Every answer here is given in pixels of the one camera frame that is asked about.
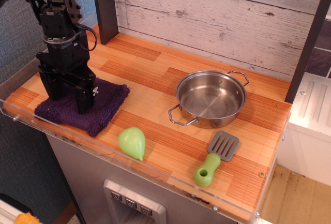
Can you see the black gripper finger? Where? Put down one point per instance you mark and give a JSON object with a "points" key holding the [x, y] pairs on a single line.
{"points": [[84, 96], [53, 85]]}

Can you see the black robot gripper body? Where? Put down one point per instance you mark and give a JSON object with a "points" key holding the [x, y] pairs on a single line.
{"points": [[67, 57]]}

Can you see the purple towel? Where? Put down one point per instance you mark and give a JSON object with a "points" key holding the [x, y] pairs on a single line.
{"points": [[64, 111]]}

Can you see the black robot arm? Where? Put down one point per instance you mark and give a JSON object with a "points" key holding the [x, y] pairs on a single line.
{"points": [[57, 17]]}

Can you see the clear acrylic table guard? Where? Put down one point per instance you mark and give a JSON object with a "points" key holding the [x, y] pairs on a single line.
{"points": [[173, 152]]}

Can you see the green plastic pear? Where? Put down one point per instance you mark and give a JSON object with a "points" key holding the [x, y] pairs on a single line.
{"points": [[132, 142]]}

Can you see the grey toy fridge cabinet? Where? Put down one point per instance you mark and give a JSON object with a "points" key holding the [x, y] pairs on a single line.
{"points": [[85, 173]]}

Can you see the silver toy fridge dispenser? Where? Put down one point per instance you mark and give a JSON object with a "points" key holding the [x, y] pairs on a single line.
{"points": [[128, 206]]}

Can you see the stainless steel pot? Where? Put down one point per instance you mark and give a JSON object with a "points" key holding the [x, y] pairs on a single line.
{"points": [[209, 98]]}

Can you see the yellow object at corner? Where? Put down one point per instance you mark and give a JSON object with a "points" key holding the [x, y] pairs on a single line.
{"points": [[26, 218]]}

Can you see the white cabinet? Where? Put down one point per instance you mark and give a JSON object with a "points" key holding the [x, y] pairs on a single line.
{"points": [[305, 144]]}

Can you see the dark left shelf post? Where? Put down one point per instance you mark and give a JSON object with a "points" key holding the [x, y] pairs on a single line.
{"points": [[107, 19]]}

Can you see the dark shelf post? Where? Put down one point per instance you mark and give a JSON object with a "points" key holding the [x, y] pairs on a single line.
{"points": [[312, 37], [107, 19]]}

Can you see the green handled grey spatula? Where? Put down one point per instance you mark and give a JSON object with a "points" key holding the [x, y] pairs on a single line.
{"points": [[221, 148]]}

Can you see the dark right shelf post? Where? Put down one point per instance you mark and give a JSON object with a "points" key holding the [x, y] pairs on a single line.
{"points": [[312, 37]]}

